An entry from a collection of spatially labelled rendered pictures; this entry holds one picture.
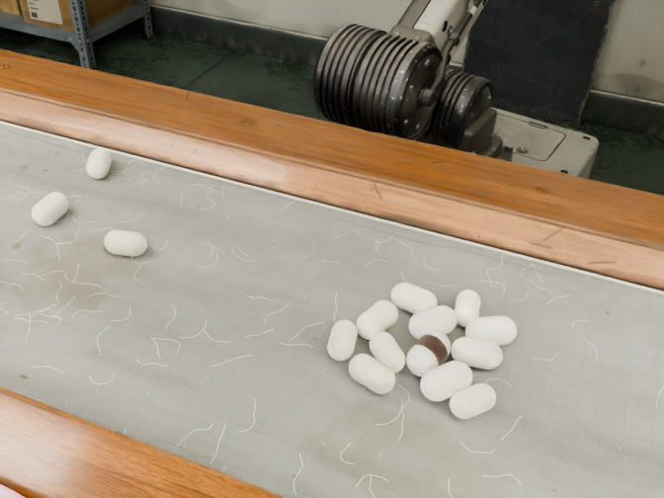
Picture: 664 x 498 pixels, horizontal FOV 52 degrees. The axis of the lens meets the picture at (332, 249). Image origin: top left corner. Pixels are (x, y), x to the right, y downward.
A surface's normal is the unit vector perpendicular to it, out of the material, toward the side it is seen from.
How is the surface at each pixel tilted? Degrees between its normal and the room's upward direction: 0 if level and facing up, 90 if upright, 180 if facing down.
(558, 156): 0
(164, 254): 0
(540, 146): 0
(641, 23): 89
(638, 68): 88
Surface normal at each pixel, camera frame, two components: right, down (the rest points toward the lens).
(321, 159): 0.04, -0.79
